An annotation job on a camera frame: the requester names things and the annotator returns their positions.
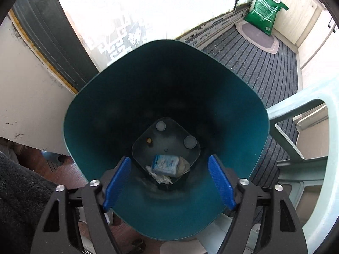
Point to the cream plastic bag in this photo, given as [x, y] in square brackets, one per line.
[161, 178]

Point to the teal plastic waste bin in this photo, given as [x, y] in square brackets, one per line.
[106, 111]

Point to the striped grey carpet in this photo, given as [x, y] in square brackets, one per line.
[251, 66]

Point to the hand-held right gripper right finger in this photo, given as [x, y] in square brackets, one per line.
[221, 182]

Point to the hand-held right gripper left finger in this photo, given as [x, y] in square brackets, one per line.
[117, 182]

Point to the dark grey fleece clothing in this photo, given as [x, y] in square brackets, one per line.
[21, 190]

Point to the oval grey floor mat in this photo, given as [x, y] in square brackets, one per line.
[258, 37]

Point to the blue tissue packet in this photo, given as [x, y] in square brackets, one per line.
[165, 164]

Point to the pale green plastic stool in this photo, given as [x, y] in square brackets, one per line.
[291, 102]

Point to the green rice bag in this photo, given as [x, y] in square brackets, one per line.
[262, 10]

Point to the beige kitchen cabinet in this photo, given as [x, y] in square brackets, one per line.
[299, 18]

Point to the patterned glass sliding door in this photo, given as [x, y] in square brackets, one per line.
[119, 50]

